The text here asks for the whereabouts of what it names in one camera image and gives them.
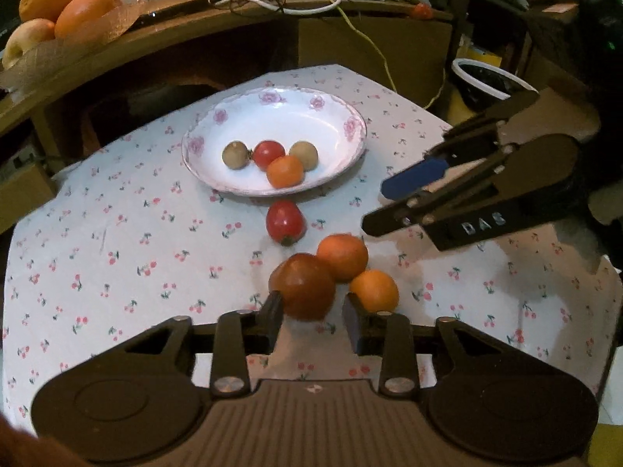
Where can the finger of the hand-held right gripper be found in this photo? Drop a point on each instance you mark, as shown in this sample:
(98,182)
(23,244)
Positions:
(389,219)
(413,177)

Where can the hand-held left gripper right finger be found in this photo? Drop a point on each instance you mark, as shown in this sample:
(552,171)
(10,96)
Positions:
(351,322)

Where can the burlap basket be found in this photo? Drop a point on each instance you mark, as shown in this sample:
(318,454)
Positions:
(73,51)

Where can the brown-green round fruit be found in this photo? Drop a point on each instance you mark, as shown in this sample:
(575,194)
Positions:
(235,154)
(305,154)

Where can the small red tomato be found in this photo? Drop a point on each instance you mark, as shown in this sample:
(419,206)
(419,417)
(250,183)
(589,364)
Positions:
(422,10)

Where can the white floral plate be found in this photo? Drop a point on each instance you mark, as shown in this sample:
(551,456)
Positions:
(292,116)

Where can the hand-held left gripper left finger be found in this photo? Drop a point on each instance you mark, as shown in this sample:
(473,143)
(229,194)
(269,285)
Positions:
(273,315)

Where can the pale yellow apple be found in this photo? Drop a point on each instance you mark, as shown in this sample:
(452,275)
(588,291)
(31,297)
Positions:
(27,39)

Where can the black bowl with white rim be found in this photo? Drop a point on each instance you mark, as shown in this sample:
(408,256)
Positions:
(486,85)

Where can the wooden shelf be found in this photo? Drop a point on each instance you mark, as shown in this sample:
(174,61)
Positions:
(194,24)

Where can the small orange tangerine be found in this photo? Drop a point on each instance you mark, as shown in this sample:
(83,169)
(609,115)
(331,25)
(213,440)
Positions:
(375,292)
(285,171)
(343,258)

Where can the cherry print tablecloth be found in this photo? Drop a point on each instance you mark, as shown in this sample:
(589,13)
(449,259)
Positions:
(121,253)

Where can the red cherry tomato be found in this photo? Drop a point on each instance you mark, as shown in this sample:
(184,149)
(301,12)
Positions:
(267,152)

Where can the dark red round fruit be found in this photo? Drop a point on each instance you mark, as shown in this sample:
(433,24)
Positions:
(304,287)

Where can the red pear-shaped fruit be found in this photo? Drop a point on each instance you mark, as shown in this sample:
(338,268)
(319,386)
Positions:
(284,220)

